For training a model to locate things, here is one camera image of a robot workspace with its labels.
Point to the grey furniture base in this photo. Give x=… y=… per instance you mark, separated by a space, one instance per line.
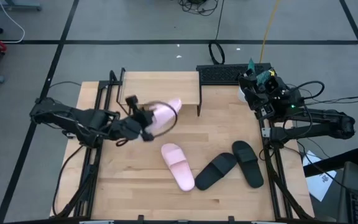
x=14 y=4

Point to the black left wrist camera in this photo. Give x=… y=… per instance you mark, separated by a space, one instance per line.
x=131 y=101

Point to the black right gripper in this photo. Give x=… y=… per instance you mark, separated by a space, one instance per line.
x=281 y=99

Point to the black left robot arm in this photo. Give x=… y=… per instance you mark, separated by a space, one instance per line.
x=73 y=119

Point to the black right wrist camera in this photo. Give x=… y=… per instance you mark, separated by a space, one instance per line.
x=272 y=84

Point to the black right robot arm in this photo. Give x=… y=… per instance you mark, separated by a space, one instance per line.
x=322 y=124

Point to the wooden shelf with black frame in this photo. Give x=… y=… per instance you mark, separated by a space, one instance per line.
x=160 y=87

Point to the black computer keyboard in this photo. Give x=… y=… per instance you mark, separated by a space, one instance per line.
x=219 y=74

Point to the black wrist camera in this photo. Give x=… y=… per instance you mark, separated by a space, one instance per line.
x=272 y=84
x=131 y=101

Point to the white paper sheet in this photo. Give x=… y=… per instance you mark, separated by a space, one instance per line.
x=320 y=183

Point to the pink slide sandal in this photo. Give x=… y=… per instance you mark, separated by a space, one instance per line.
x=177 y=166
x=163 y=115

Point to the black slide sandal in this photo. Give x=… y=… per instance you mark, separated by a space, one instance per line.
x=249 y=165
x=213 y=172

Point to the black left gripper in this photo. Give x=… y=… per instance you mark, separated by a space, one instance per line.
x=129 y=127

